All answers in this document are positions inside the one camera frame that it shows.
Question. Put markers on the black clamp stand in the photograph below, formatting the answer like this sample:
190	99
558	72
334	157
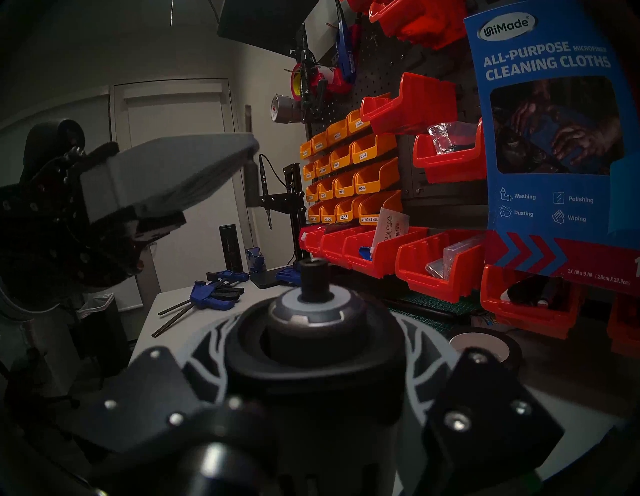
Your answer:
295	200

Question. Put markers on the clear plastic bag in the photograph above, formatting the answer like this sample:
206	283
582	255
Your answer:
457	257
450	136

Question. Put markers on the white paper packet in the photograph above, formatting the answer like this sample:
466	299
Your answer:
391	227

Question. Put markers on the red parts bin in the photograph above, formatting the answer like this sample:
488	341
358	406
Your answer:
445	167
360	4
310	240
385	260
530	320
440	282
325	246
415	107
425	25
340	250

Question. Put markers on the small blue item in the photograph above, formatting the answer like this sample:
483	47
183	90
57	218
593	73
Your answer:
366	252

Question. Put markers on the red yellow tape roll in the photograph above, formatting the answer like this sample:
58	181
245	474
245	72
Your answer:
296	82

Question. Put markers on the green cutting mat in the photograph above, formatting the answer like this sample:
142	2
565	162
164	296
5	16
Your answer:
430	312

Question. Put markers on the red white tape roll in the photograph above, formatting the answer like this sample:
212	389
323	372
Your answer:
332	79

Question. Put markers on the dark grey pegboard wall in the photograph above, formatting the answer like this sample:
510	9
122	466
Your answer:
390	60

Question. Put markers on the black lined trash bin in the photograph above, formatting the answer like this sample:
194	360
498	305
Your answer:
107	330

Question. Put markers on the grey duct tape roll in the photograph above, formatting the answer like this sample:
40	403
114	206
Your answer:
292	110

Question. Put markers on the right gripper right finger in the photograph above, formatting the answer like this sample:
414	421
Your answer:
490	425

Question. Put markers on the black tape roll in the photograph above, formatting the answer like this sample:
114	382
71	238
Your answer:
512	352

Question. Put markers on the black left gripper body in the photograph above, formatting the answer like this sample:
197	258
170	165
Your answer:
45	235

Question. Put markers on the black screwdriver bit case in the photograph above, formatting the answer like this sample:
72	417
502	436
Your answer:
315	350

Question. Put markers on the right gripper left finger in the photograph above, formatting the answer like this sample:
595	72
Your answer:
140	395

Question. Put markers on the blue hanging hand tool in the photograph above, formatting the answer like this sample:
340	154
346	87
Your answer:
346	50

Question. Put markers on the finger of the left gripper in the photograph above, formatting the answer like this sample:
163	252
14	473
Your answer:
160	227
165	175

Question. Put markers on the blue cleaning cloths box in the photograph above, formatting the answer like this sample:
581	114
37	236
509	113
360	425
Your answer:
555	210

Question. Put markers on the yellow parts bin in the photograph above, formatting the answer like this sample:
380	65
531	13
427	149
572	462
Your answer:
346	210
324	166
312	192
329	211
306	149
372	149
375	176
326	189
372	207
320	142
315	213
341	159
337	132
345	185
310	171
357	122

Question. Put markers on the black hanging clamp tool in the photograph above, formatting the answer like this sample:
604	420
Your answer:
307	70

